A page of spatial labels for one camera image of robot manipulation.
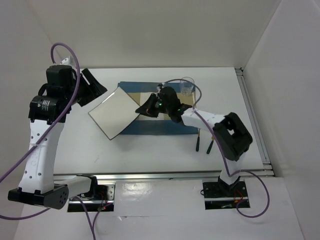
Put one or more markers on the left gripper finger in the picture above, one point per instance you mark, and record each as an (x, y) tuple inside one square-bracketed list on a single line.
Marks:
[(88, 93), (92, 81)]

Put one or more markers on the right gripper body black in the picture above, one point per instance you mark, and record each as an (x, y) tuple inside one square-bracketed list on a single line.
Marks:
[(166, 108)]

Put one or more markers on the blue beige white cloth placemat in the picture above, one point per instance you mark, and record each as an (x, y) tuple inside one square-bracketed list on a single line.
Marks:
[(160, 126)]

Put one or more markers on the clear plastic cup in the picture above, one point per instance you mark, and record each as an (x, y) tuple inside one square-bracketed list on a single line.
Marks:
[(186, 86)]

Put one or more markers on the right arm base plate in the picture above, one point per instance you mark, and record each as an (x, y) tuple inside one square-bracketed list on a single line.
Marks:
[(215, 198)]

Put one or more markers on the square white plate dark rim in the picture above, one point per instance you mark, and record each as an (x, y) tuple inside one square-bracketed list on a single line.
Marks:
[(115, 113)]

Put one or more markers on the gold fork green handle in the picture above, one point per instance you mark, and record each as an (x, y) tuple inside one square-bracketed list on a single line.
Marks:
[(197, 148)]

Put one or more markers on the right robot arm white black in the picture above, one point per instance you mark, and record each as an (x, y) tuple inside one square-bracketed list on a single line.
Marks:
[(228, 131)]

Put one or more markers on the aluminium rail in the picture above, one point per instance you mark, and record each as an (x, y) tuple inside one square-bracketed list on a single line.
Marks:
[(162, 176), (267, 165)]

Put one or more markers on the front aluminium rail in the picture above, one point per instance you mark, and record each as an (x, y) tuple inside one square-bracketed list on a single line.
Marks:
[(162, 176)]

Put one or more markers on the gold knife green handle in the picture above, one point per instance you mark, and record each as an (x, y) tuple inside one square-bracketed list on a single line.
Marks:
[(210, 145)]

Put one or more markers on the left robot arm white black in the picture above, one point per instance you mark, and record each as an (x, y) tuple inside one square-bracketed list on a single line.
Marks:
[(37, 186)]

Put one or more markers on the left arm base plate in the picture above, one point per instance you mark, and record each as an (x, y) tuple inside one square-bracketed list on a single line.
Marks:
[(102, 200)]

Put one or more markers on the right side aluminium rail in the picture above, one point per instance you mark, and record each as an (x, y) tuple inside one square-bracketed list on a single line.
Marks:
[(267, 165)]

